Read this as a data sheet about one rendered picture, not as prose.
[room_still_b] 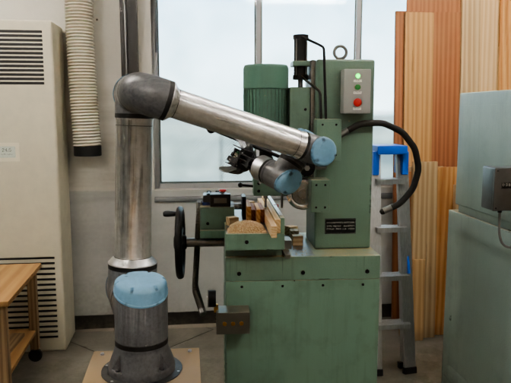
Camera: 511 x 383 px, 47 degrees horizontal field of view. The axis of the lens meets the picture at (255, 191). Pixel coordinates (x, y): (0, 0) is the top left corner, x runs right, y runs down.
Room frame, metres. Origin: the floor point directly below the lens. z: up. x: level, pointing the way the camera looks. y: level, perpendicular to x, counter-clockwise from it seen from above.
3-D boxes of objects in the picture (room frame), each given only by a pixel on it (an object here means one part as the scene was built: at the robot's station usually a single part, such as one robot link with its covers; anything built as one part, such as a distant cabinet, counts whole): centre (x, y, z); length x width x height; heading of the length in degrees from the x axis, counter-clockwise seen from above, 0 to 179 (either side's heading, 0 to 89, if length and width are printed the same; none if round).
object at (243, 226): (2.09, 0.03, 0.92); 0.14 x 0.09 x 0.04; 94
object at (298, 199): (2.20, -0.18, 1.02); 0.12 x 0.03 x 0.12; 94
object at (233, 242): (2.34, 0.07, 0.87); 0.61 x 0.30 x 0.06; 4
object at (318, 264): (2.33, -0.16, 0.76); 0.57 x 0.45 x 0.09; 94
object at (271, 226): (2.30, -0.04, 0.92); 0.67 x 0.02 x 0.04; 4
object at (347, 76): (2.20, -0.37, 1.40); 0.10 x 0.06 x 0.16; 94
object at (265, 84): (2.32, -0.04, 1.35); 0.18 x 0.18 x 0.31
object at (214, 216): (2.33, 0.15, 0.92); 0.15 x 0.13 x 0.09; 4
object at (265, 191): (2.32, -0.06, 1.03); 0.14 x 0.07 x 0.09; 94
